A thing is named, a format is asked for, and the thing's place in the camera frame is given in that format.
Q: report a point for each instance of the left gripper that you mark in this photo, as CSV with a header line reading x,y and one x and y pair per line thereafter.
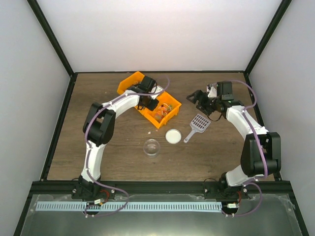
x,y
152,106

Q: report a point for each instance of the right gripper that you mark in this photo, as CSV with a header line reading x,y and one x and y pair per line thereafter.
x,y
198,94

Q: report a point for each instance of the white slotted scoop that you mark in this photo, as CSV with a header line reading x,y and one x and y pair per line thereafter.
x,y
198,125

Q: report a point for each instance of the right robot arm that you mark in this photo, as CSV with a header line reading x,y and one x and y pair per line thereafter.
x,y
261,153

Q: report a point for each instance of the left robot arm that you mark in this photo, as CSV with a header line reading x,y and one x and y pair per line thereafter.
x,y
99,125

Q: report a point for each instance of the white jar lid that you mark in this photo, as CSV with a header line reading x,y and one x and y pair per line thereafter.
x,y
173,136

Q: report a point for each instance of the clear plastic jar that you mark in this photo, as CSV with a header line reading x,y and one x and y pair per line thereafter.
x,y
151,147

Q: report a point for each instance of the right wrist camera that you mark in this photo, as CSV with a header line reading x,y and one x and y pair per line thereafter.
x,y
212,90

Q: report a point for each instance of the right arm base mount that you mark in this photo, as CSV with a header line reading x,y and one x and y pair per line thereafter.
x,y
220,188

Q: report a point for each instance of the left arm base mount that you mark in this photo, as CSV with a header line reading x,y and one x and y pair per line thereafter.
x,y
89,191

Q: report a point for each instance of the light blue cable duct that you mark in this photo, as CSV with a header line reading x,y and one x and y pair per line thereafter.
x,y
132,206

